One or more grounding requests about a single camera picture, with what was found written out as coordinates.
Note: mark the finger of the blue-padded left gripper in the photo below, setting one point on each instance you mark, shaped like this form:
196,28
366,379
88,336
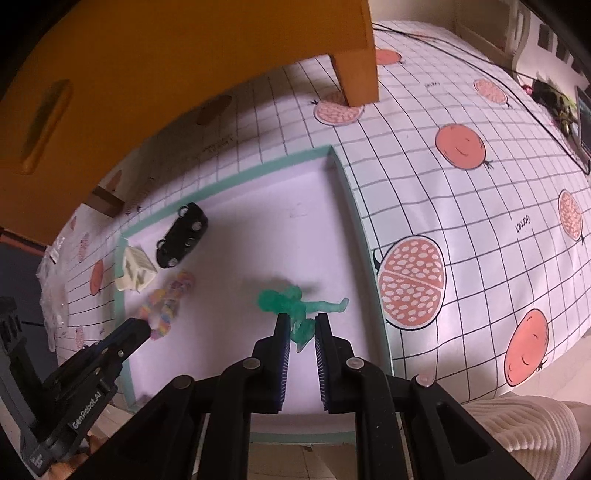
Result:
124,340

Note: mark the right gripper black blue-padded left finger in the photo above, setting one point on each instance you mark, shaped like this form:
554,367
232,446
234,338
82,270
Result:
199,428

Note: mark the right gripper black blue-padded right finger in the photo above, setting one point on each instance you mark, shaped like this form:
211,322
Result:
405,430

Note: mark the green plastic toy figure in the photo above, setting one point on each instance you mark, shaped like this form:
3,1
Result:
301,313

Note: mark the pastel colourful bead toy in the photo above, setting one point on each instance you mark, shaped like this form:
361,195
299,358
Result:
162,305

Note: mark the cream plastic toy block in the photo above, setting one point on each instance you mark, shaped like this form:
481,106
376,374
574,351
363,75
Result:
137,271

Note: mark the clear plastic bag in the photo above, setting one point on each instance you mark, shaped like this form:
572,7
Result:
51,274

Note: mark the white ribbed fabric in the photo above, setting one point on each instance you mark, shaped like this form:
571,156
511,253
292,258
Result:
548,437

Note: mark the black toy car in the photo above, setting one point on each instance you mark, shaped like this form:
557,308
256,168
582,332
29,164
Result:
184,234

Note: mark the white tray with teal rim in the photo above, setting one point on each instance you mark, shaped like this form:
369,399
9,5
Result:
288,222

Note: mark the wooden lower drawer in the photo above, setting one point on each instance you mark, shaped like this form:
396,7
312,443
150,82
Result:
110,74

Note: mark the wooden nightstand cabinet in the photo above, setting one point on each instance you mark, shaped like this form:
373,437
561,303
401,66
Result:
355,74

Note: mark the clutter of toys pile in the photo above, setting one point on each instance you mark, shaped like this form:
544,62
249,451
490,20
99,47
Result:
562,112

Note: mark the white bookshelf rack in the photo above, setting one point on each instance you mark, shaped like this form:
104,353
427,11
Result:
497,28

